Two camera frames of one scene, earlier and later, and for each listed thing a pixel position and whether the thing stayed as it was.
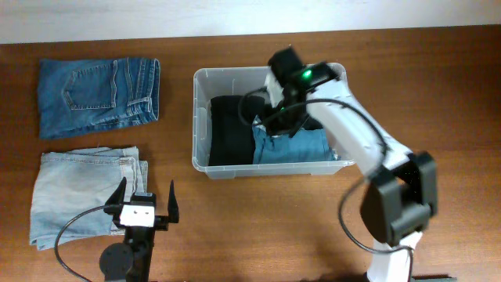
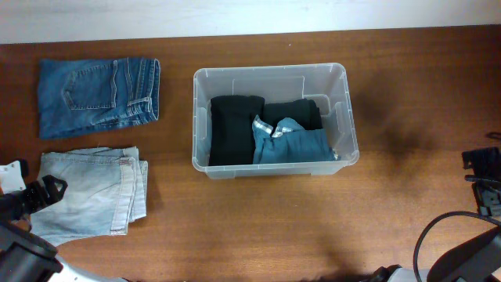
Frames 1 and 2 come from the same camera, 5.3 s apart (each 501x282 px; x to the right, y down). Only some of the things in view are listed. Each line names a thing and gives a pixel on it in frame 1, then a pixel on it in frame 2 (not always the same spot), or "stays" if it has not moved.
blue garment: (307, 146) stays
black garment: (231, 133) stays
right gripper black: (269, 115) → (476, 160)
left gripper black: (160, 222) → (31, 193)
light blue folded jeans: (67, 183) stays
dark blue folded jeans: (78, 95) stays
